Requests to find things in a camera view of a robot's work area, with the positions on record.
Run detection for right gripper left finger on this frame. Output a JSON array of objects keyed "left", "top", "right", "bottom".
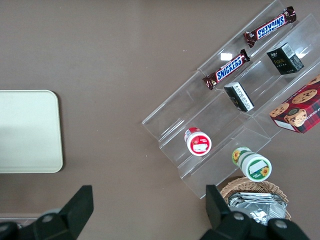
[{"left": 0, "top": 185, "right": 95, "bottom": 240}]

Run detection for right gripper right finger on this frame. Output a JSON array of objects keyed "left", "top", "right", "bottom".
[{"left": 199, "top": 184, "right": 311, "bottom": 240}]

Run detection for light wicker basket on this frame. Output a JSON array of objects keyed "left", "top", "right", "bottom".
[{"left": 219, "top": 176, "right": 292, "bottom": 222}]

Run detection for beige plastic tray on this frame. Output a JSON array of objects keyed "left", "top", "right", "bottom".
[{"left": 0, "top": 89, "right": 64, "bottom": 174}]

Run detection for silver foil packets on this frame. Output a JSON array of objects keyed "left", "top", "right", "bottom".
[{"left": 226, "top": 192, "right": 288, "bottom": 227}]

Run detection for green lidded yoghurt cup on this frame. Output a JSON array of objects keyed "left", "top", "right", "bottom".
[{"left": 231, "top": 146, "right": 273, "bottom": 182}]

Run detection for red lidded yoghurt cup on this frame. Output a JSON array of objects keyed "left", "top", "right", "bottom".
[{"left": 184, "top": 126, "right": 213, "bottom": 156}]

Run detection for clear acrylic stepped shelf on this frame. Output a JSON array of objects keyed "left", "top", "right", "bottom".
[{"left": 141, "top": 0, "right": 320, "bottom": 200}]

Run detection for small black carton box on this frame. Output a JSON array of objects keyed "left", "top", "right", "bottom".
[
  {"left": 223, "top": 81, "right": 255, "bottom": 113},
  {"left": 266, "top": 42, "right": 305, "bottom": 76}
]

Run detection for red tartan cookie box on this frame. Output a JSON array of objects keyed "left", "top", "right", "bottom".
[{"left": 269, "top": 74, "right": 320, "bottom": 135}]

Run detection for snickers chocolate bar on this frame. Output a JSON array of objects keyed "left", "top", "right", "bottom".
[
  {"left": 243, "top": 6, "right": 298, "bottom": 48},
  {"left": 202, "top": 49, "right": 251, "bottom": 91}
]

